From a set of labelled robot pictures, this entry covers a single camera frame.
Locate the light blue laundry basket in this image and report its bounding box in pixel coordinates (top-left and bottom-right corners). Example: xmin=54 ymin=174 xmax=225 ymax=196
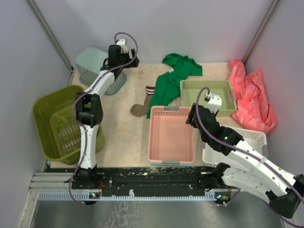
xmin=75 ymin=47 xmax=127 ymax=95

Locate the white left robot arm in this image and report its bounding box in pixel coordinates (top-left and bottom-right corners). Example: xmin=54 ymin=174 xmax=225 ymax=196
xmin=70 ymin=39 xmax=139 ymax=189

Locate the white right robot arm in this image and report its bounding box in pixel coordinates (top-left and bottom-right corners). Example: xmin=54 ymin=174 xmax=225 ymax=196
xmin=186 ymin=104 xmax=304 ymax=219

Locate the light green plastic basket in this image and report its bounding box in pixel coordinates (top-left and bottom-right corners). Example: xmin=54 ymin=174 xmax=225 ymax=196
xmin=180 ymin=80 xmax=238 ymax=117

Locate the pink plastic basket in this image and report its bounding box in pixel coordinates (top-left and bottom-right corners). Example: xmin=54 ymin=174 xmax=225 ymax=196
xmin=148 ymin=106 xmax=195 ymax=164

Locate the green shirt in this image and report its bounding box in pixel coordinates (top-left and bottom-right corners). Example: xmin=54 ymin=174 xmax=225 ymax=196
xmin=146 ymin=53 xmax=203 ymax=119

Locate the pink plastic bag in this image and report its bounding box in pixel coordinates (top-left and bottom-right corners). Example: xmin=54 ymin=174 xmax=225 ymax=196
xmin=228 ymin=59 xmax=277 ymax=134

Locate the brown striped sock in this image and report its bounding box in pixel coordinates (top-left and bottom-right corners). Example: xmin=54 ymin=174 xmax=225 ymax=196
xmin=130 ymin=86 xmax=155 ymax=117

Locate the white plastic basket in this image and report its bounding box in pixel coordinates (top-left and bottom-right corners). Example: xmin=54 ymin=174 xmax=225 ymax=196
xmin=202 ymin=127 xmax=269 ymax=171

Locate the olive green laundry basket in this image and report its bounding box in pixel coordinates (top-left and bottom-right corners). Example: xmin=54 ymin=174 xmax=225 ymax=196
xmin=32 ymin=85 xmax=105 ymax=165

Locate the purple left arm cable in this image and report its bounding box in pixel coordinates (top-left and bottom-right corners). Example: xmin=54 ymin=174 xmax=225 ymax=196
xmin=67 ymin=31 xmax=139 ymax=206

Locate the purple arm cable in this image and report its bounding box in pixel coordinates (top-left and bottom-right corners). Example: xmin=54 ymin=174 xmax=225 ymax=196
xmin=196 ymin=86 xmax=304 ymax=228
xmin=67 ymin=31 xmax=139 ymax=206

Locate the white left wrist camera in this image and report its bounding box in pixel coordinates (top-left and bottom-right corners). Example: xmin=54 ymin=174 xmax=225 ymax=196
xmin=115 ymin=39 xmax=129 ymax=54

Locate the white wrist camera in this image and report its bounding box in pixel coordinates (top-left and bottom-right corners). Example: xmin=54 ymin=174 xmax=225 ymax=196
xmin=204 ymin=92 xmax=222 ymax=115
xmin=115 ymin=39 xmax=129 ymax=54

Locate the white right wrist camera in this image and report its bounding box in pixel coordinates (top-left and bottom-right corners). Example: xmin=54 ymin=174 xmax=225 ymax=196
xmin=204 ymin=92 xmax=222 ymax=115

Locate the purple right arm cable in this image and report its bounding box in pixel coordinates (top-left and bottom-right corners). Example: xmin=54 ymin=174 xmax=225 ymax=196
xmin=196 ymin=86 xmax=304 ymax=228

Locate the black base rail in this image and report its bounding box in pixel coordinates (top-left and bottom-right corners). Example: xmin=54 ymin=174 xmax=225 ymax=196
xmin=44 ymin=166 xmax=240 ymax=197

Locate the white slotted cable duct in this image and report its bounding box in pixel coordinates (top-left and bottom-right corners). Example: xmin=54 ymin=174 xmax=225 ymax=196
xmin=38 ymin=190 xmax=228 ymax=202

